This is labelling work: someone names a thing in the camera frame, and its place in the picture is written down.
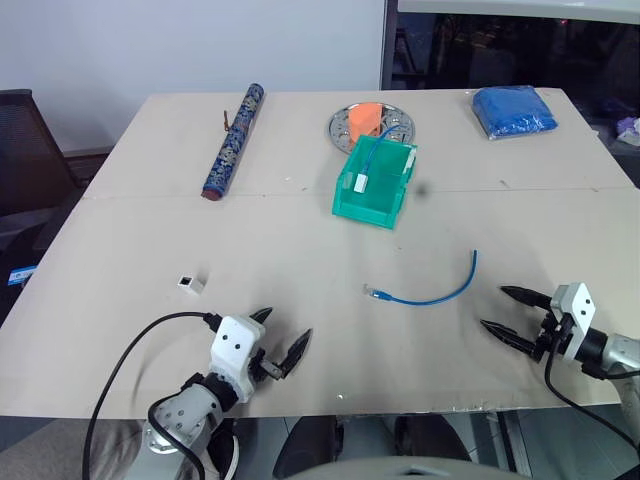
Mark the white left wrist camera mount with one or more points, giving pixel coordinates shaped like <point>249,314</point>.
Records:
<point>232,345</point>

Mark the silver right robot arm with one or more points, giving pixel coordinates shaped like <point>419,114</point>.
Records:
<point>617,350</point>

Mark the small white cube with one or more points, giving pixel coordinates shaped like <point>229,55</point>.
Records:
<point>192,285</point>

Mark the purple crumpled item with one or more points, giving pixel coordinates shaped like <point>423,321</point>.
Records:
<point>630,126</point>

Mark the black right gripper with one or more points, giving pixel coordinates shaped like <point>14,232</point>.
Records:
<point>552,337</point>

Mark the blue and white label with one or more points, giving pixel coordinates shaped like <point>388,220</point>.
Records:
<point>22,276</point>

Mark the blue cloth in plastic bag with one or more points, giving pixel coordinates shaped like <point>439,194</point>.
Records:
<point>515,111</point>

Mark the blue patterned scroll tube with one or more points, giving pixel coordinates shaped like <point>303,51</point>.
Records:
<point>235,140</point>

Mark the dark glass partition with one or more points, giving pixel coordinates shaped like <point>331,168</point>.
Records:
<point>510,50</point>

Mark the brown scroll tassel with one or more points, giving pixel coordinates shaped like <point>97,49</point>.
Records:
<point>225,121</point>

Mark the orange sponge block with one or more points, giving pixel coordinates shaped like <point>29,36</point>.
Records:
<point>364,119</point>

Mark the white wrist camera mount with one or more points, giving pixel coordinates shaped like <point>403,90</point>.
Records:
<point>575,307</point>
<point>232,345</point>

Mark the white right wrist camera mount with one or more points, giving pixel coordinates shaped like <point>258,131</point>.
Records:
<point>575,307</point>

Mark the round silver metal plate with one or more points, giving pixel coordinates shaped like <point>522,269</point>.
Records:
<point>341,131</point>

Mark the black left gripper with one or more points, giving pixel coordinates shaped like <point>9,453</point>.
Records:
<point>260,367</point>

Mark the black mesh office chair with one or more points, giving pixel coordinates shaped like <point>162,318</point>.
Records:
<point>25,150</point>

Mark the metal table frame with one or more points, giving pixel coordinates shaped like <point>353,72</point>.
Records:
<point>505,435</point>

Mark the white rectangular block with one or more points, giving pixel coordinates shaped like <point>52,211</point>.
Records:
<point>361,182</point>

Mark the green plastic bin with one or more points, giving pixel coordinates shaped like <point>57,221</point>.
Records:
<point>365,206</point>

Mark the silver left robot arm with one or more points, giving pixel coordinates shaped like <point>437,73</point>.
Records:
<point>175,415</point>

